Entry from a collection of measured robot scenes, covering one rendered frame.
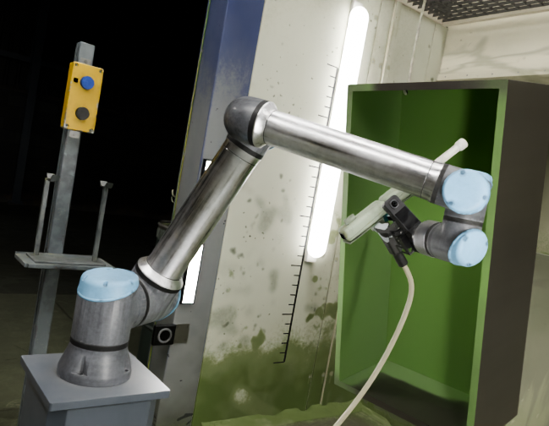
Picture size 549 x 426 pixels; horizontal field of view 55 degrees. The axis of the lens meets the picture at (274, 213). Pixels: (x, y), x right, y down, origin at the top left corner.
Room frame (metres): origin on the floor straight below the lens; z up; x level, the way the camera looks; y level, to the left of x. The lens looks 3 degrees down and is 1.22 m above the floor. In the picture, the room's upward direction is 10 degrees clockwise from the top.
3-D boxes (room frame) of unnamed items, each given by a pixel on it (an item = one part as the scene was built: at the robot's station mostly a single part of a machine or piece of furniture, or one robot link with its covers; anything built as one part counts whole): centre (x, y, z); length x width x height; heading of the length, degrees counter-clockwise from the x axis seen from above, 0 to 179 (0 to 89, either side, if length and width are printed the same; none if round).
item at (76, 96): (2.11, 0.82, 1.42); 0.12 x 0.06 x 0.26; 128
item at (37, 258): (2.03, 0.76, 0.95); 0.26 x 0.15 x 0.32; 128
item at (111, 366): (1.40, 0.40, 0.69); 0.19 x 0.19 x 0.10
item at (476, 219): (1.25, -0.44, 1.27); 0.12 x 0.09 x 0.12; 159
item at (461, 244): (1.26, -0.44, 1.16); 0.12 x 0.09 x 0.10; 24
